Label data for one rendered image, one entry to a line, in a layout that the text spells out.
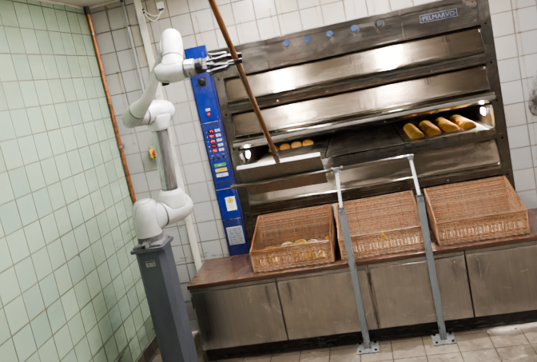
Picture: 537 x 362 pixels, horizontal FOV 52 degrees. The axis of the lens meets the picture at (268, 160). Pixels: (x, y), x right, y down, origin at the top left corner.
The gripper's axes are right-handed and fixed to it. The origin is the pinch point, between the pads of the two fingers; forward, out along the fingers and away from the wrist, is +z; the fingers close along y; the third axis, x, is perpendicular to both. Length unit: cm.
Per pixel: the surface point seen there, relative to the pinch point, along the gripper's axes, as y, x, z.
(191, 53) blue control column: -90, -82, -52
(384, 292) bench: 77, -155, 54
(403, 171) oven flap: -6, -153, 81
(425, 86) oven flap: -49, -118, 105
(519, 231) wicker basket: 56, -140, 141
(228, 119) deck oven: -53, -118, -36
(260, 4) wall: -109, -68, 4
